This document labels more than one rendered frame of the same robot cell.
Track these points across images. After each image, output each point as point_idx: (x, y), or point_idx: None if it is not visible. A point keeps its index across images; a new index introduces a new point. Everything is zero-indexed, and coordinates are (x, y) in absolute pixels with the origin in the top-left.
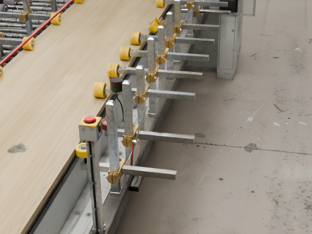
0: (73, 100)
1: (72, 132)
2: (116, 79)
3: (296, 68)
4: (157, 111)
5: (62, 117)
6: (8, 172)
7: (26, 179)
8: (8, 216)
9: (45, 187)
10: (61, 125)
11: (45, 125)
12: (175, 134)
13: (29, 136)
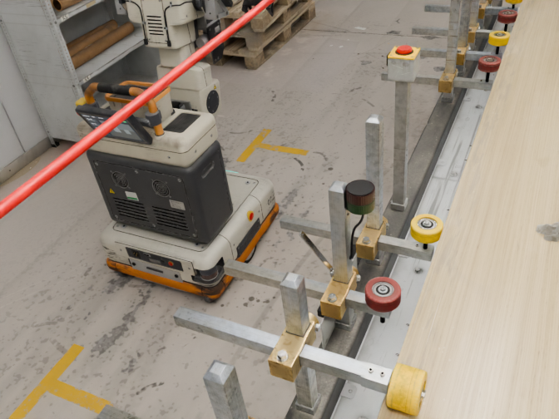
0: (483, 396)
1: (458, 268)
2: (360, 189)
3: None
4: None
5: (493, 317)
6: (544, 186)
7: (507, 173)
8: (507, 130)
9: (472, 160)
10: (487, 290)
11: (526, 294)
12: (256, 272)
13: (548, 263)
